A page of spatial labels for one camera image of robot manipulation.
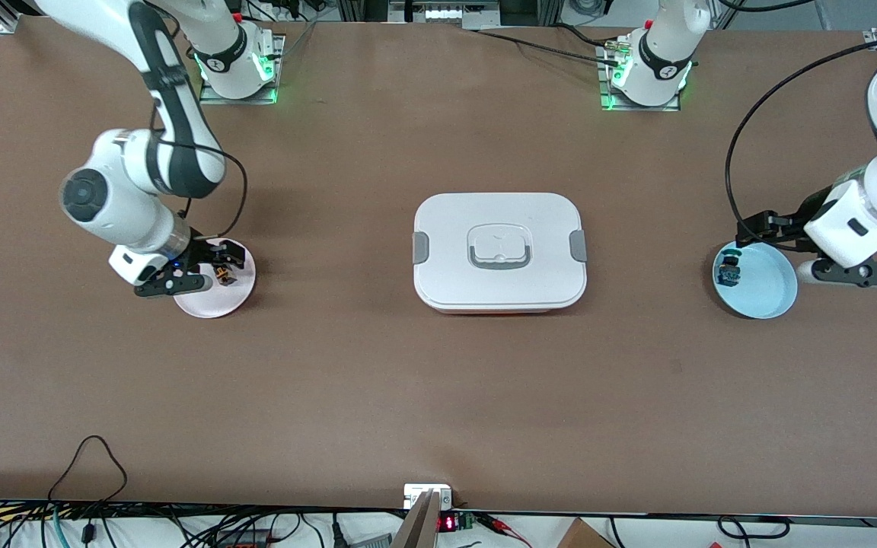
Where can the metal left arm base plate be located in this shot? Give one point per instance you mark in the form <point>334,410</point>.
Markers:
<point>610,105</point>

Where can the silver device with lights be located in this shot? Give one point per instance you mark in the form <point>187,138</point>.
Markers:
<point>442,13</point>

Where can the orange black switch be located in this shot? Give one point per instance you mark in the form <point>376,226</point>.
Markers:
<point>228,278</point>

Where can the red digit display module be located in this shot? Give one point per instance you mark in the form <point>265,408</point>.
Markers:
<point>448,523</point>

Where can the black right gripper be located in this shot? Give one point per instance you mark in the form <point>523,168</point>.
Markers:
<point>196,252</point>

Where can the blue joystick module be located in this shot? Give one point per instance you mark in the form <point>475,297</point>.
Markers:
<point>728,270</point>

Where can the pink round plate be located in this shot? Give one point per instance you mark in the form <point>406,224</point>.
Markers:
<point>218,303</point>

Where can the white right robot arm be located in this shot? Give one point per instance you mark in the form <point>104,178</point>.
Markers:
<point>126,213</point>

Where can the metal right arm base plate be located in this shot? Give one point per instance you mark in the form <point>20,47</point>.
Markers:
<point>206,95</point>

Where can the grey metal bar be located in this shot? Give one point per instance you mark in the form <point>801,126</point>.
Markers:
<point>417,529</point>

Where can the light blue round plate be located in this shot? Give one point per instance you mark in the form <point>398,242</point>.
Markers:
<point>766,293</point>

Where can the red clip lead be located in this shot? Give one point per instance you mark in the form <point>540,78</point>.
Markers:
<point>503,529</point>

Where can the brown cardboard piece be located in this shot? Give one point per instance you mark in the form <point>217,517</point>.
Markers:
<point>582,536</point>

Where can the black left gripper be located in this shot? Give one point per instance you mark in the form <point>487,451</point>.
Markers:
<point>802,216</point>

